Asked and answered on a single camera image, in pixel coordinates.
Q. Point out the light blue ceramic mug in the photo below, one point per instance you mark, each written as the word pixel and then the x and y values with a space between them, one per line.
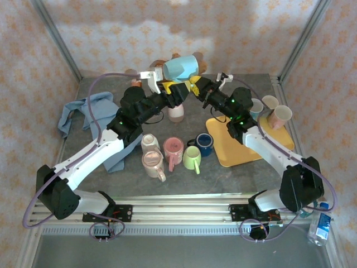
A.
pixel 180 68

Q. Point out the grey ceramic mug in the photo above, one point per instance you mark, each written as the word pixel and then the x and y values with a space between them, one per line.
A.
pixel 270 102

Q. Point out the cream white ceramic mug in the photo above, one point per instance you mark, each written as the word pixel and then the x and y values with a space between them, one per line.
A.
pixel 149 142

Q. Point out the pale pink cream-lined mug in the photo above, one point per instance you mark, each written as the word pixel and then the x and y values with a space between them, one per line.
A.
pixel 283 113

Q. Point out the navy blue ceramic mug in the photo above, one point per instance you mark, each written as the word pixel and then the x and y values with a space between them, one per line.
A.
pixel 205 141

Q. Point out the salmon pink ceramic mug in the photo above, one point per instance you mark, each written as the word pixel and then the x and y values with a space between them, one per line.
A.
pixel 173 148

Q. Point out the pink floral ceramic mug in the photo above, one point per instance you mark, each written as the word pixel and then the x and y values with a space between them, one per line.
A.
pixel 152 160

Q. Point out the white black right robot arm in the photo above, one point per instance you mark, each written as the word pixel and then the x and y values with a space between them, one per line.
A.
pixel 267 150

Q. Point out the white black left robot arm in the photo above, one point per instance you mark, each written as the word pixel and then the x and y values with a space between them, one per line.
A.
pixel 89 156

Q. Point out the teal blue ceramic mug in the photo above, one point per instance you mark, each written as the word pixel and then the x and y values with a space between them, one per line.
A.
pixel 256 105

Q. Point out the light green ceramic mug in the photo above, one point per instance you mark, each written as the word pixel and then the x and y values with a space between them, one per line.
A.
pixel 192 156

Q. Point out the brown teddy bear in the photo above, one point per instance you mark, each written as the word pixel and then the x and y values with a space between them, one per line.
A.
pixel 203 66

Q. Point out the pink white tumbler cup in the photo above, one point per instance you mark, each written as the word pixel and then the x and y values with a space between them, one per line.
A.
pixel 175 114

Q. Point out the yellow plastic tray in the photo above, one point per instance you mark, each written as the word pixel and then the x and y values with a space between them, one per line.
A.
pixel 228 150

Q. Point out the blue cloth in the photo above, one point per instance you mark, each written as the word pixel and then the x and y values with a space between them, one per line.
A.
pixel 113 162

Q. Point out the clear plastic water bottle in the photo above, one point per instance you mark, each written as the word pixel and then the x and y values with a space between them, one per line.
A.
pixel 320 226

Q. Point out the aluminium side rail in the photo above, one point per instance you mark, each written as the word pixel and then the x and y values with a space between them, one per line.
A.
pixel 277 81
pixel 26 248

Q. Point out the aluminium frame post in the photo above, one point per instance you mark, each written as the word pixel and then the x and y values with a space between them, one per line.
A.
pixel 302 42
pixel 55 39

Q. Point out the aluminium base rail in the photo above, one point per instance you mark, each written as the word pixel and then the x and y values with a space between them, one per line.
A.
pixel 181 210

